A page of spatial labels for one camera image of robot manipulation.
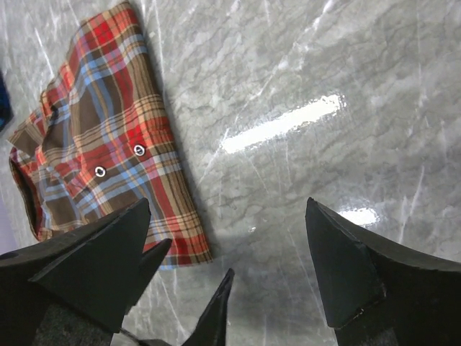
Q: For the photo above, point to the blue plaid folded shirt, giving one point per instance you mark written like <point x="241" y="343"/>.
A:
<point x="6" y="113"/>

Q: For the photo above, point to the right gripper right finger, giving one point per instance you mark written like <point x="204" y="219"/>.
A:
<point x="377" y="292"/>

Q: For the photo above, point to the red brown plaid shirt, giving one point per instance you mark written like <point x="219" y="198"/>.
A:
<point x="100" y="139"/>

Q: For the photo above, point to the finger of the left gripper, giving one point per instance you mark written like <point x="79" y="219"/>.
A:
<point x="212" y="324"/>
<point x="151" y="261"/>

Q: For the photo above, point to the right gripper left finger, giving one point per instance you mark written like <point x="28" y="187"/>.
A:
<point x="73" y="289"/>

